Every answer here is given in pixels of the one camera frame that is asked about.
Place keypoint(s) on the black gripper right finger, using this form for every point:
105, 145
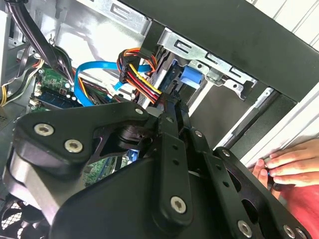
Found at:
229, 179

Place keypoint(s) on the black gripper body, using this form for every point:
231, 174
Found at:
119, 199

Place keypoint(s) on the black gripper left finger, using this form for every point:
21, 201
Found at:
74, 124

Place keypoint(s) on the small round black tool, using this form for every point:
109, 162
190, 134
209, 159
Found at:
276, 186

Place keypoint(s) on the hard disk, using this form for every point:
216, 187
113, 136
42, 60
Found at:
190, 77

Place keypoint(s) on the person's bare hand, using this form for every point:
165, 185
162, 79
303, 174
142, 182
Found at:
296, 161

